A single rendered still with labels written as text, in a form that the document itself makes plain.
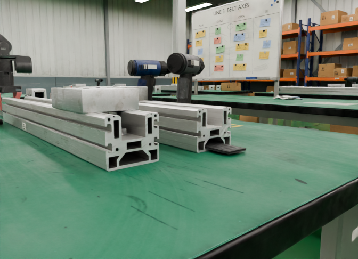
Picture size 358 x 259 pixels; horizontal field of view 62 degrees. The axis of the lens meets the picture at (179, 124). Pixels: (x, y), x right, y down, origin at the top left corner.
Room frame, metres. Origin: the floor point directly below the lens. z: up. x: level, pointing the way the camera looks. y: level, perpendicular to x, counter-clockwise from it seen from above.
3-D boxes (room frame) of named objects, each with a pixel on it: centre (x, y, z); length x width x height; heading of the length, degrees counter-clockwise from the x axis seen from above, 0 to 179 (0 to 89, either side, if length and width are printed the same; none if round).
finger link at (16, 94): (1.23, 0.69, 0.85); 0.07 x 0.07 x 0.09; 41
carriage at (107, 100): (0.59, 0.17, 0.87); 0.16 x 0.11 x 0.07; 40
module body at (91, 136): (0.78, 0.33, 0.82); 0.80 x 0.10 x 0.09; 40
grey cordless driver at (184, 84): (0.92, -0.04, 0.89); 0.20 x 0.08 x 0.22; 151
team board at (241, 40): (4.07, -0.70, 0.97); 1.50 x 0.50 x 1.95; 39
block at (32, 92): (2.04, 0.98, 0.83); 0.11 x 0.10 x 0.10; 130
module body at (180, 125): (0.90, 0.18, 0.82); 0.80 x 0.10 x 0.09; 40
